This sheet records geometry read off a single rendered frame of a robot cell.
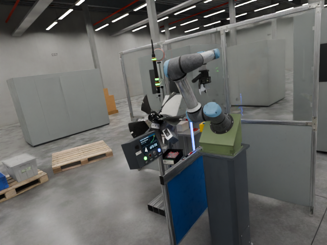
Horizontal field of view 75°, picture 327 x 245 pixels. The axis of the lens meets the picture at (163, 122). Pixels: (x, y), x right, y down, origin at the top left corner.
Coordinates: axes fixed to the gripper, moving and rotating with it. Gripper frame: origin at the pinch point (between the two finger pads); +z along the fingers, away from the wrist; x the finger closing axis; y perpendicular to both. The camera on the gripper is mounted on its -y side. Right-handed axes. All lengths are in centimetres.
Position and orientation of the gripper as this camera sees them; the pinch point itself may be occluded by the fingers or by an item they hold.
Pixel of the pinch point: (202, 93)
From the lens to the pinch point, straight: 195.3
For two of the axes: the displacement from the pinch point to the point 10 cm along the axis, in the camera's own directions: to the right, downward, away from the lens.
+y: 7.8, 0.5, -6.3
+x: 6.1, -2.8, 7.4
